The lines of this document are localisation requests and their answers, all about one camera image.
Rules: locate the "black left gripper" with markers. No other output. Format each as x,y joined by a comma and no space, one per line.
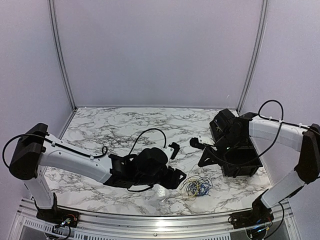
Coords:
173,181

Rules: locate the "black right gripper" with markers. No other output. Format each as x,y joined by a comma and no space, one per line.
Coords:
209,152

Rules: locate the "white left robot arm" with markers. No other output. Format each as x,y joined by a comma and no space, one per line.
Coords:
37,148

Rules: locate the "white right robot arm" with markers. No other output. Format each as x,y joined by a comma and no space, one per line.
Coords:
235,194

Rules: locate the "black bin near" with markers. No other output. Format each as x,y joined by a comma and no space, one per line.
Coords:
242,162

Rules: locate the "black bin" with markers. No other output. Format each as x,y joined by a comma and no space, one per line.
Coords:
221,124
247,145
242,162

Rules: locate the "black bin middle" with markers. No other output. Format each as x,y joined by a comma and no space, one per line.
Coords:
247,145

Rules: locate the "black bin far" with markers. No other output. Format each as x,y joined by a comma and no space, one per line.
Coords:
221,124

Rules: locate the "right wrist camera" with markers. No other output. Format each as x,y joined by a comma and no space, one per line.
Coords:
195,143

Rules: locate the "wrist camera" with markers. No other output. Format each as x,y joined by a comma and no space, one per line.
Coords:
195,143
174,149

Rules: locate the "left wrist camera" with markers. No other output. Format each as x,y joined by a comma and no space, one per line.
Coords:
174,149

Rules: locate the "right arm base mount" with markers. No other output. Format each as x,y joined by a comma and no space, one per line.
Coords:
245,219

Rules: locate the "aluminium front rail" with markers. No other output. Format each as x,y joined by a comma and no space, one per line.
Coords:
107,226

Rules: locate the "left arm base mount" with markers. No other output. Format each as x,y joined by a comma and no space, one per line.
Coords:
58,216

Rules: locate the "right corner aluminium post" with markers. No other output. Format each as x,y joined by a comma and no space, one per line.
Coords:
255,54

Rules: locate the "corner aluminium post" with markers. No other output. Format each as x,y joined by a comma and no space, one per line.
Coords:
255,54
60,55

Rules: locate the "left corner aluminium post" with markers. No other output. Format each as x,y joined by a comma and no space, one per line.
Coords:
60,55

